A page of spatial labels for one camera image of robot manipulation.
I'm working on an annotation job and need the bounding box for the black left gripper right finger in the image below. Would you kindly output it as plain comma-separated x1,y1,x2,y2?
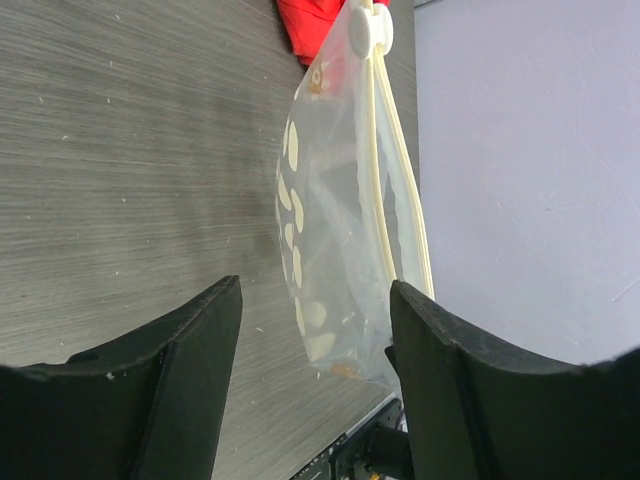
390,281,639,479

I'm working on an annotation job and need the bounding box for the red cloth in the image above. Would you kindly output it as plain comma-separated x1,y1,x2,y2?
275,0,391,68

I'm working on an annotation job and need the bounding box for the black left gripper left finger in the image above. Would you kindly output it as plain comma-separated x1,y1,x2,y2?
1,276,243,479

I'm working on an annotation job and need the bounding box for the clear dotted zip bag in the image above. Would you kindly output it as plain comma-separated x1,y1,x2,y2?
275,1,434,390

